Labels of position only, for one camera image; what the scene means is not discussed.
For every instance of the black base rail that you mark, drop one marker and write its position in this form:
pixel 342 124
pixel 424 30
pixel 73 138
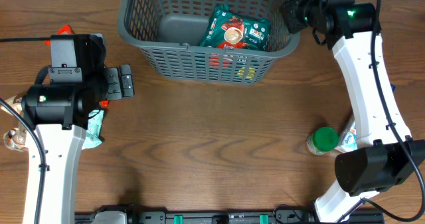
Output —
pixel 132 214

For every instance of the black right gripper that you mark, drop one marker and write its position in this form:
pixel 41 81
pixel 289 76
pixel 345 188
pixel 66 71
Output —
pixel 295 14

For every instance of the red spaghetti pasta package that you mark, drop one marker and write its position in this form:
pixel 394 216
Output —
pixel 64 29

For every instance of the green Nescafe coffee bag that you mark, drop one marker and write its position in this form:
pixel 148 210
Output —
pixel 229 31

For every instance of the Kleenex tissue multipack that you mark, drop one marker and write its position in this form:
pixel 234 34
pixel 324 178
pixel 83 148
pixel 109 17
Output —
pixel 347 138

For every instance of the green lid jar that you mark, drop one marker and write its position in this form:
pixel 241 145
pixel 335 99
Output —
pixel 323 140

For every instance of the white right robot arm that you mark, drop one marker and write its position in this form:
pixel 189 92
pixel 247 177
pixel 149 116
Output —
pixel 387 154

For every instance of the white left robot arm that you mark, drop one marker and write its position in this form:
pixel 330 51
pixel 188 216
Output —
pixel 56 111

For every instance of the teal small wrapped packet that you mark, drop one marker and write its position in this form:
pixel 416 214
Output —
pixel 92 139

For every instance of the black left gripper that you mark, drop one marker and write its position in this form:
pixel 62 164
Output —
pixel 115 90

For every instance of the grey plastic basket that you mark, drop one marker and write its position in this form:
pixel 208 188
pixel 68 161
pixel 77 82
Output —
pixel 168 32

